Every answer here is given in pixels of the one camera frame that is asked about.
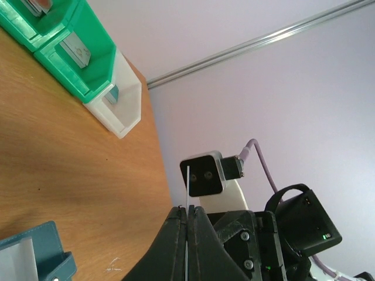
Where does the right aluminium frame post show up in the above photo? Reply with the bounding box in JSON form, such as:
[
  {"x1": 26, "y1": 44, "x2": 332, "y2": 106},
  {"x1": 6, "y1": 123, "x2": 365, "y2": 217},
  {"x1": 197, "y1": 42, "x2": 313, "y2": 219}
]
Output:
[{"x1": 147, "y1": 0, "x2": 374, "y2": 89}]

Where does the grey flower card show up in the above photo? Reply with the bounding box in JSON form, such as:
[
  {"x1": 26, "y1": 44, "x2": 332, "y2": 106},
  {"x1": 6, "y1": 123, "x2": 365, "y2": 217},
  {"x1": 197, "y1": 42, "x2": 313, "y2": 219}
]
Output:
[{"x1": 60, "y1": 32, "x2": 91, "y2": 68}]

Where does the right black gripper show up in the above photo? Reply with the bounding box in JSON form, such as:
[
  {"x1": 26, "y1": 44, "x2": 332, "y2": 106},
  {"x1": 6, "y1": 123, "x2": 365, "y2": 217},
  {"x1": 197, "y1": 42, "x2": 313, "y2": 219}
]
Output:
[{"x1": 208, "y1": 210, "x2": 286, "y2": 280}]

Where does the blue card holder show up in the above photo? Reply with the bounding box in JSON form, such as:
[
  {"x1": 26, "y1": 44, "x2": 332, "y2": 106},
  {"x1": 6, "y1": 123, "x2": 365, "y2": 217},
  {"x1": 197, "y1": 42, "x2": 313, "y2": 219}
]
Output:
[{"x1": 1, "y1": 221, "x2": 77, "y2": 280}]

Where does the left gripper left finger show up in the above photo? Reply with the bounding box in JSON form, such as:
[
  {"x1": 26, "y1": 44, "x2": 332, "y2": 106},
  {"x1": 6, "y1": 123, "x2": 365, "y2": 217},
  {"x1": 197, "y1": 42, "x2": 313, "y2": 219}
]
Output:
[{"x1": 123, "y1": 207, "x2": 187, "y2": 281}]

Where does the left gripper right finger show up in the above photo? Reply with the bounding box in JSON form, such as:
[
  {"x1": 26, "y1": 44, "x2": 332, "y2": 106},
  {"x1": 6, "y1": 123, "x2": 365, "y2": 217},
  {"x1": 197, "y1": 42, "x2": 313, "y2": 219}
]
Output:
[{"x1": 187, "y1": 205, "x2": 248, "y2": 280}]

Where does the white bin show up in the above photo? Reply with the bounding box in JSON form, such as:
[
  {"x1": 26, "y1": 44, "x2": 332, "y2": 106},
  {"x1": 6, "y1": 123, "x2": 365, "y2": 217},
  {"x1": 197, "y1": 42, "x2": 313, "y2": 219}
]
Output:
[{"x1": 84, "y1": 50, "x2": 142, "y2": 139}]

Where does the middle green bin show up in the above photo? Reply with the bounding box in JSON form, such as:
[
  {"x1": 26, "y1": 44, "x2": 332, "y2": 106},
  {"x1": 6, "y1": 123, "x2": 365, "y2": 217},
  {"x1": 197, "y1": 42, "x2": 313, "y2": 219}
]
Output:
[{"x1": 34, "y1": 1, "x2": 116, "y2": 103}]

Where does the red circle card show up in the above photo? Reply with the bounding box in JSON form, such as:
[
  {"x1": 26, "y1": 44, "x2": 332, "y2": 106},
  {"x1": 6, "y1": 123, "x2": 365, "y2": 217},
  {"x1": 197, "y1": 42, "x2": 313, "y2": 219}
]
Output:
[{"x1": 21, "y1": 0, "x2": 53, "y2": 17}]

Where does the left green bin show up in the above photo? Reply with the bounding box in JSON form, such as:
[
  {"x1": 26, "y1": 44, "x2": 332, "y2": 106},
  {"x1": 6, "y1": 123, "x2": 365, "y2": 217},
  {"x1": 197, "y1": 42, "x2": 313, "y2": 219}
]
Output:
[{"x1": 0, "y1": 0, "x2": 79, "y2": 53}]

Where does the teal VIP card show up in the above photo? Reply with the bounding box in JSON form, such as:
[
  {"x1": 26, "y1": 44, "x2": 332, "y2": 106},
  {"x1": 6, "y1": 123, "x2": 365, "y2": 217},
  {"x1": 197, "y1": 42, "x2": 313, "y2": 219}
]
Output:
[{"x1": 185, "y1": 166, "x2": 190, "y2": 281}]

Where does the green bin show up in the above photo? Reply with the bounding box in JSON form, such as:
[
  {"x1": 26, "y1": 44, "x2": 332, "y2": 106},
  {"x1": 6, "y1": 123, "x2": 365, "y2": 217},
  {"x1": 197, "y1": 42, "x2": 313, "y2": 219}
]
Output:
[
  {"x1": 34, "y1": 1, "x2": 116, "y2": 103},
  {"x1": 0, "y1": 0, "x2": 79, "y2": 53}
]

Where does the teal card in bin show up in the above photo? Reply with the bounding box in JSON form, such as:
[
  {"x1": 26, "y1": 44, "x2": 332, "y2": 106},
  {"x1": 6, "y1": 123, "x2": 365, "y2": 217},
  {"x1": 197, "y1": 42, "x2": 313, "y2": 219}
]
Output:
[{"x1": 105, "y1": 85, "x2": 119, "y2": 104}]

